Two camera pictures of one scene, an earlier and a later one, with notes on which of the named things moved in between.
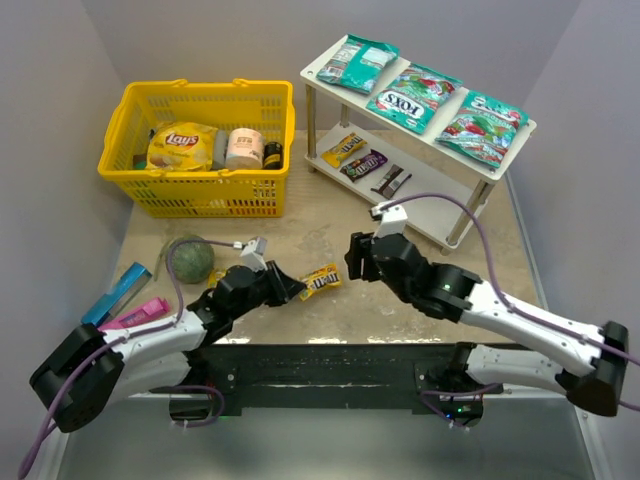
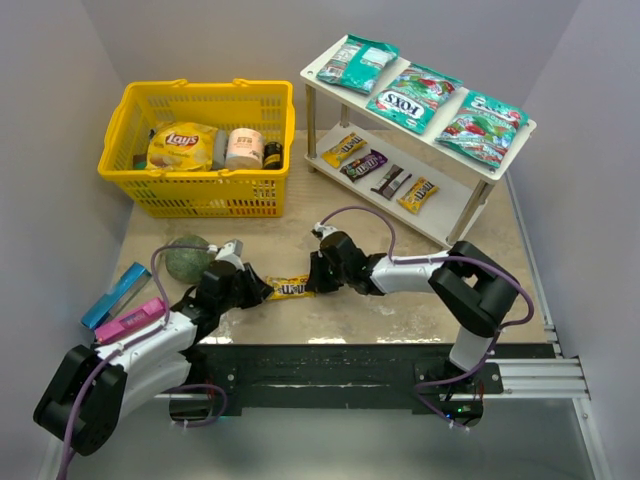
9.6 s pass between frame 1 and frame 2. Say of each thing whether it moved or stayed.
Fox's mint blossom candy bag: stayed
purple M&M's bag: stayed
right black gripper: moved
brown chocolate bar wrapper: stayed
